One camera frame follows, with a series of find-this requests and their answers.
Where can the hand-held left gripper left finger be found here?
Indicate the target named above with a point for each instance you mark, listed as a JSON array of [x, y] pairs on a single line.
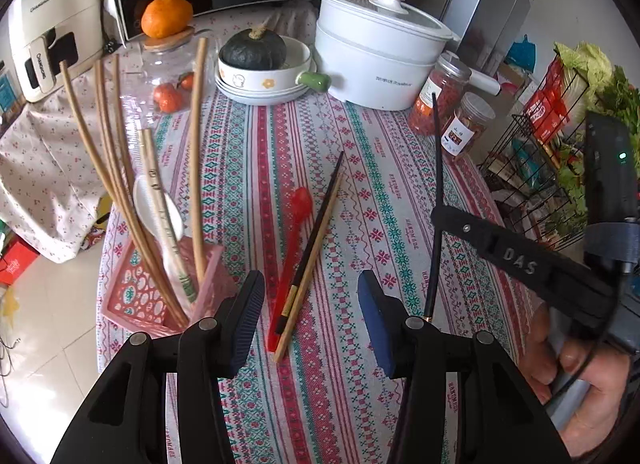
[[247, 314]]

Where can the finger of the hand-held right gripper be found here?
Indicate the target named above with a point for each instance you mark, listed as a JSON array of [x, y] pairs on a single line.
[[462, 231]]

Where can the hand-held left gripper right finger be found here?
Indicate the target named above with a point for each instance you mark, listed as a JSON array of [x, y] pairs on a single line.
[[372, 314]]

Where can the black chopstick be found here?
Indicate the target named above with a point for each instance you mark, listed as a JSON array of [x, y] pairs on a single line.
[[320, 216], [439, 163]]

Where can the pink perforated utensil basket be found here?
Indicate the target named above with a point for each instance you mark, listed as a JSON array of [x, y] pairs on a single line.
[[135, 289]]

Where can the red plastic spoon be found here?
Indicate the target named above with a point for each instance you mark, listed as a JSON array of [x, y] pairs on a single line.
[[302, 201]]

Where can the white plastic spoon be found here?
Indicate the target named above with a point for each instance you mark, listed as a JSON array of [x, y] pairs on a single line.
[[150, 204]]

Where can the wooden chopsticks bundle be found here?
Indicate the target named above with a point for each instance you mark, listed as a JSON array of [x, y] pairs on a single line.
[[86, 136]]

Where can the person's right hand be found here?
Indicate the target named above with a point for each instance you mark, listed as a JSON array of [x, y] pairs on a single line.
[[607, 394]]

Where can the red snack packets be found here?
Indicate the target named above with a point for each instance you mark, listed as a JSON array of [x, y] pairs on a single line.
[[547, 108]]

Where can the striped patterned tablecloth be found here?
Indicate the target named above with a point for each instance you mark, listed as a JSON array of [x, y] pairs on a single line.
[[350, 224]]

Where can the short jar with white label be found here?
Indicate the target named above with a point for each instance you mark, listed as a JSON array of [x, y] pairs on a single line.
[[470, 128]]

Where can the napa cabbage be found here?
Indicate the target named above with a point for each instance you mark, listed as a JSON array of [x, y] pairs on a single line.
[[585, 63]]

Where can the tall jar of red chili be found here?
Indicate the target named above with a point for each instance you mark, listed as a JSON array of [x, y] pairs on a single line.
[[420, 108]]

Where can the blue plastic bag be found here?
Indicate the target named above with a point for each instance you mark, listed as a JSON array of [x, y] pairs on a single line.
[[522, 53]]

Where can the white electric cooker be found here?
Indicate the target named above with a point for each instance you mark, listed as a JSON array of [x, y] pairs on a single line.
[[370, 73]]

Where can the glass pot lid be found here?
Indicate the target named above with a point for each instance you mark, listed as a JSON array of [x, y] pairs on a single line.
[[405, 26]]

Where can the small red tomato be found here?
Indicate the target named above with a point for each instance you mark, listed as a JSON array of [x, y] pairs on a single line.
[[187, 79], [167, 96]]

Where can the red cardboard box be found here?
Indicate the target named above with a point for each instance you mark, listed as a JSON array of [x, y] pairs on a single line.
[[17, 261]]

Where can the floral print cloth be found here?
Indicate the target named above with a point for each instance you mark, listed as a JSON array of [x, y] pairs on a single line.
[[45, 168]]

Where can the dark green kabocha squash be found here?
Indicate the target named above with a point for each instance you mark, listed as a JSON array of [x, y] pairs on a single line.
[[252, 51]]

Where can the glass jar with wooden lid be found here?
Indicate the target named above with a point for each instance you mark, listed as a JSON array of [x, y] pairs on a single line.
[[165, 63]]

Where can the orange tangerine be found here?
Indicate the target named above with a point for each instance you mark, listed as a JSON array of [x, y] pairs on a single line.
[[167, 16]]

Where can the clear container with blue label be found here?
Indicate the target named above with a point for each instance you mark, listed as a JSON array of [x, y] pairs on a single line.
[[7, 88]]

